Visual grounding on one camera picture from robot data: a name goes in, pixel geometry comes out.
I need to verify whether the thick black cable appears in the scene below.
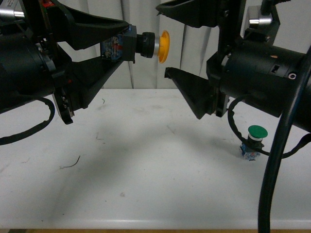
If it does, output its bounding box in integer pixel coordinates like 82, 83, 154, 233
258, 43, 311, 233

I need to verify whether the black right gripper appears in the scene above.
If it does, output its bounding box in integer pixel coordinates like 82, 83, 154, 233
156, 0, 279, 119

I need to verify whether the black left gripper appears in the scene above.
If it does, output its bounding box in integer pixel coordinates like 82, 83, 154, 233
24, 0, 129, 124

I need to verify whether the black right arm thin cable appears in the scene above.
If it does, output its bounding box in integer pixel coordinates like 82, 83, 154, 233
227, 94, 311, 158

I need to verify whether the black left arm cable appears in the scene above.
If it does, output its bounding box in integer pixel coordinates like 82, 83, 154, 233
0, 97, 56, 146

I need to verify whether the yellow push button switch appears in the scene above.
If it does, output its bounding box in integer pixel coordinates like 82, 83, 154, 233
100, 25, 170, 64

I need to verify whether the green push button switch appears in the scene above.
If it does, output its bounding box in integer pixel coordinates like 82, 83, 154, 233
240, 125, 268, 161

